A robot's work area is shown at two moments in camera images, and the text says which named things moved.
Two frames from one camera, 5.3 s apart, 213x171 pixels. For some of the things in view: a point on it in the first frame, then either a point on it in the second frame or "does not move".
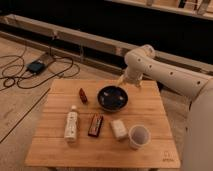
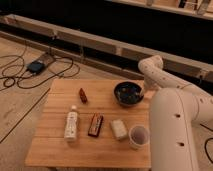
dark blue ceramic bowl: [112, 98] -> [128, 92]
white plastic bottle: [71, 127] does not move
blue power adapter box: [35, 66] does not move
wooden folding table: [144, 107] does not move
